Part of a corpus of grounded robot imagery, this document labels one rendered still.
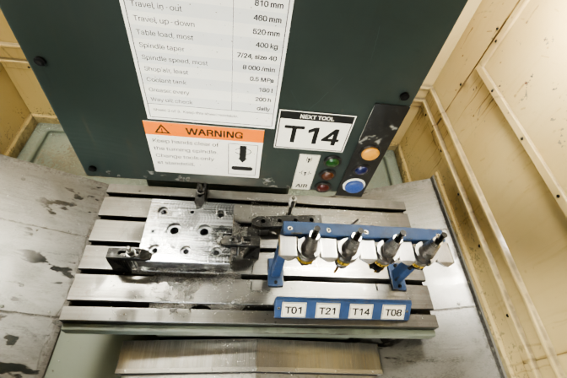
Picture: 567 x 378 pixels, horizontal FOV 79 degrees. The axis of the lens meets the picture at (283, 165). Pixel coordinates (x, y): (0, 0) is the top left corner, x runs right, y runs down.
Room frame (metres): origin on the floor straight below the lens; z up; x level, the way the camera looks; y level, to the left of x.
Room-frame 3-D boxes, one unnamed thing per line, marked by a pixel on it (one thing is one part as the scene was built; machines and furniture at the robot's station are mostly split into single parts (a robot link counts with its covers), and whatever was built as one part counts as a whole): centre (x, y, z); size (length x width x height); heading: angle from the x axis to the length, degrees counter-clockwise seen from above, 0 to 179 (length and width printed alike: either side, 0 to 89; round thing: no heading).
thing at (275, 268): (0.47, -0.05, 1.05); 0.10 x 0.05 x 0.30; 10
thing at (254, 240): (0.51, 0.09, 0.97); 0.13 x 0.03 x 0.15; 100
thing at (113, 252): (0.39, 0.41, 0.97); 0.13 x 0.03 x 0.15; 100
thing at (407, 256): (0.48, -0.38, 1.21); 0.07 x 0.05 x 0.01; 10
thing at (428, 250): (0.49, -0.44, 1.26); 0.04 x 0.04 x 0.07
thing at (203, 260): (0.52, 0.27, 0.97); 0.29 x 0.23 x 0.05; 100
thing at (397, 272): (0.55, -0.48, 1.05); 0.10 x 0.05 x 0.30; 10
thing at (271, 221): (0.65, -0.06, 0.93); 0.26 x 0.05 x 0.06; 105
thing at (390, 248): (0.47, -0.33, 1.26); 0.04 x 0.04 x 0.07
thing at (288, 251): (0.42, -0.06, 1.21); 0.07 x 0.05 x 0.01; 10
